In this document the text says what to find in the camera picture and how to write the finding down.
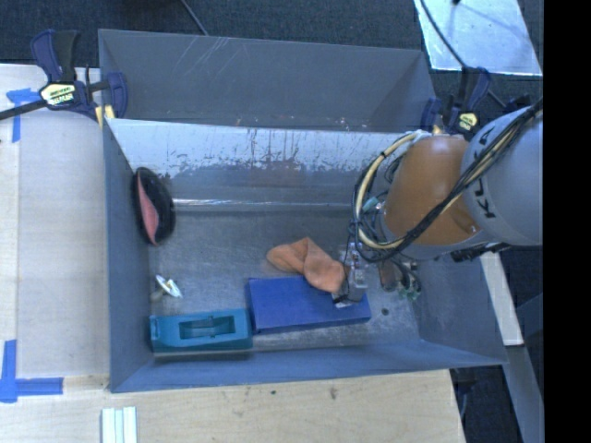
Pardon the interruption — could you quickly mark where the grey metal bin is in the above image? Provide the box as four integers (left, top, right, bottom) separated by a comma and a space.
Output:
96, 28, 510, 394

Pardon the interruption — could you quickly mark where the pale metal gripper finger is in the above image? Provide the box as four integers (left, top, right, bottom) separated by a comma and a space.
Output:
332, 269, 370, 309
344, 242, 367, 277

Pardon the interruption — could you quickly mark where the teal tape dispenser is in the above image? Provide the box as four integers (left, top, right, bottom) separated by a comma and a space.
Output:
148, 307, 255, 354

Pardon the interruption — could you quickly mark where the black and pink oval object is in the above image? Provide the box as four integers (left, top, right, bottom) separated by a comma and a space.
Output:
132, 166, 177, 247

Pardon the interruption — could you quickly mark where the orange cloth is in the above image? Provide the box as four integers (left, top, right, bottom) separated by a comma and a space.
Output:
265, 236, 348, 294

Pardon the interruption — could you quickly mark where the pale wood flat board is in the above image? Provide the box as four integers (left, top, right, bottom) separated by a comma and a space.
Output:
16, 108, 112, 380

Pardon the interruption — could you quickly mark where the blue flat box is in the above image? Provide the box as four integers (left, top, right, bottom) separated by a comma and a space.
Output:
244, 275, 373, 336

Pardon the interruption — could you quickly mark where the small white and yellow object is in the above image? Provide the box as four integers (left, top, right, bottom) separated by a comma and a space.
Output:
150, 273, 185, 303

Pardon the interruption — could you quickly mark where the black cylinder on white bracket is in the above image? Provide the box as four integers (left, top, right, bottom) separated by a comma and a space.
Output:
450, 241, 512, 263

